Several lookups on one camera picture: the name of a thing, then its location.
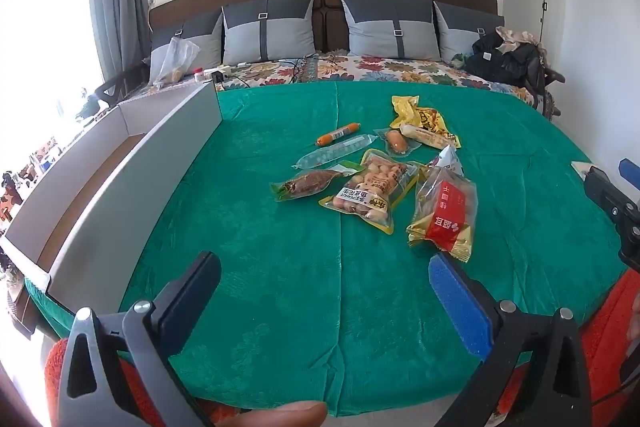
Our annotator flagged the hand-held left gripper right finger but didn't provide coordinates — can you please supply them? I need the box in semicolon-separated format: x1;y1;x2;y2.
428;252;606;427

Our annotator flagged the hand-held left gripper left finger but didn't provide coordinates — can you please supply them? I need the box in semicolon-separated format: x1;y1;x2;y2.
59;251;222;427

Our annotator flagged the red label snack packet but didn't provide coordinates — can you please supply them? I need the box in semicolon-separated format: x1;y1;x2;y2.
406;164;480;264

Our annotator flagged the white cardboard box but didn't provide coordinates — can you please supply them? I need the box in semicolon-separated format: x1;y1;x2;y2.
0;82;222;295

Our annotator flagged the white triangular snack packet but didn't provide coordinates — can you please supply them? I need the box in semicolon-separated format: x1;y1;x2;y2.
425;144;465;178

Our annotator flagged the yellow peanut packet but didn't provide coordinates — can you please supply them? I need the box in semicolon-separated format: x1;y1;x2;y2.
319;149;426;235

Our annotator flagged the cream stick snack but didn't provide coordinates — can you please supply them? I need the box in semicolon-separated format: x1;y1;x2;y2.
400;123;458;148

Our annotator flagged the dried fish packet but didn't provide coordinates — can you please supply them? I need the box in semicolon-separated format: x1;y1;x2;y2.
270;161;366;202

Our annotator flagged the small sausage clear packet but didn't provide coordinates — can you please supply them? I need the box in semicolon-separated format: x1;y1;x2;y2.
374;127;418;156

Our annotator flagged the clear tube candy packet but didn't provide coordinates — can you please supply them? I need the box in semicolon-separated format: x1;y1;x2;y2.
292;133;379;170

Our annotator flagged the orange sausage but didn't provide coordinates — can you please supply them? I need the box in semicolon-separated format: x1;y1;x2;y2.
316;122;362;146

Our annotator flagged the person's left hand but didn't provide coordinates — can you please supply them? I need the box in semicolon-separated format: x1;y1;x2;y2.
220;401;328;427

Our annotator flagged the black bag with clothes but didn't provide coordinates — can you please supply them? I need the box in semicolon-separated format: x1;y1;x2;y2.
464;29;546;100

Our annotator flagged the beige cloth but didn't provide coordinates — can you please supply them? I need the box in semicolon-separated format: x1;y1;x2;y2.
495;26;538;52

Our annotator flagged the white door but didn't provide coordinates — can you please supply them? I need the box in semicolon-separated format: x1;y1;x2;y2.
537;0;571;72

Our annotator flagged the yellow snack packet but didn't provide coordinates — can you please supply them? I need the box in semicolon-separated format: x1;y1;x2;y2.
390;95;461;148

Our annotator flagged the grey pillow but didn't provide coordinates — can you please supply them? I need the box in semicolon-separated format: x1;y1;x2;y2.
339;0;442;60
221;0;317;65
433;1;506;62
150;12;224;72

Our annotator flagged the floral bedsheet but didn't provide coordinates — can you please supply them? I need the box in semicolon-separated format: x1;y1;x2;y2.
145;49;551;108

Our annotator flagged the clear plastic bag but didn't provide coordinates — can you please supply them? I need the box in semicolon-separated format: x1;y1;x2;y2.
150;36;201;90

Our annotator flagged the black cable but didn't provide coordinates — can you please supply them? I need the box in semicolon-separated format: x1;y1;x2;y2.
225;54;321;88

